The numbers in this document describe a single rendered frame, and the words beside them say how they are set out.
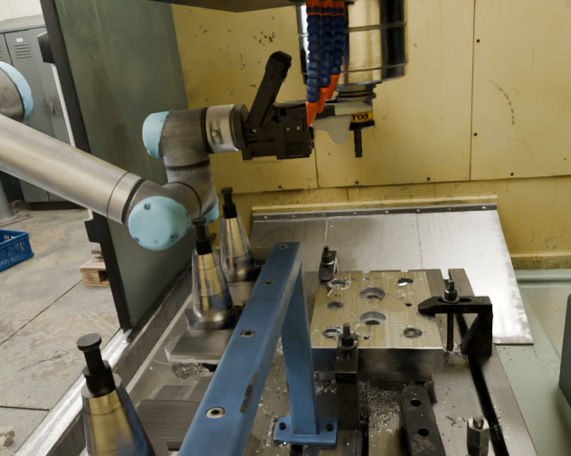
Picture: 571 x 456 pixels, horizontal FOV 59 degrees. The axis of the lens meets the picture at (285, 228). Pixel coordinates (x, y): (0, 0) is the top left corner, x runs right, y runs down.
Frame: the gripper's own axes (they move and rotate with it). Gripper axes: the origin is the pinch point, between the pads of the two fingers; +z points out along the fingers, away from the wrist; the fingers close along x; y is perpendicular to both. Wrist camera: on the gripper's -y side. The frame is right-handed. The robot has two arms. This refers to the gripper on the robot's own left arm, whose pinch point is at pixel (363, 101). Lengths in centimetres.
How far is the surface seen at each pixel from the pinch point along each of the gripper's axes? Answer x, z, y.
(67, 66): -30, -66, -11
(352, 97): 3.0, -1.5, -1.1
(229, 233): 23.3, -16.9, 11.5
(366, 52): 7.8, 0.9, -7.3
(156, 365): -32, -63, 71
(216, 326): 35.7, -15.9, 17.1
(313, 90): 18.6, -5.3, -4.1
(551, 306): -79, 55, 82
